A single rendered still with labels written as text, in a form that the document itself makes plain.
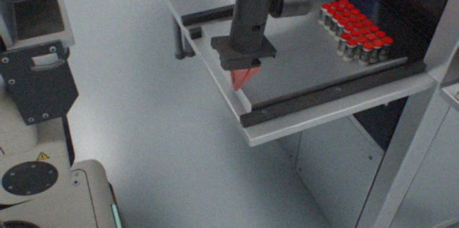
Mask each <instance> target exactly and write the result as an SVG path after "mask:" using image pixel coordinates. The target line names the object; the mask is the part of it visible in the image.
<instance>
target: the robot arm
mask: <svg viewBox="0 0 459 228"><path fill-rule="evenodd" d="M0 1H2V2H8V3H18V2H23V1H27V0H0ZM312 8H313V0H235V7H234V11H233V16H232V23H231V27H230V32H229V36H221V37H212V38H211V42H210V46H211V47H212V49H215V50H216V51H217V52H218V54H219V59H220V61H221V62H220V65H221V67H222V69H223V70H226V71H228V70H229V73H230V77H231V83H232V88H233V89H234V91H238V90H239V89H240V88H241V87H242V86H243V85H244V83H245V82H246V81H247V80H249V79H250V78H251V77H252V76H253V75H254V74H255V73H256V72H257V71H258V70H260V66H261V63H262V62H261V61H260V60H259V58H264V57H274V58H276V56H277V53H278V51H277V50H276V48H274V46H273V45H272V44H271V43H270V41H269V40H268V39H267V37H266V36H265V35H264V33H265V28H266V24H267V20H268V15H269V14H270V16H271V17H272V18H274V19H279V18H286V17H293V16H305V15H308V14H309V13H310V12H311V9H312Z"/></svg>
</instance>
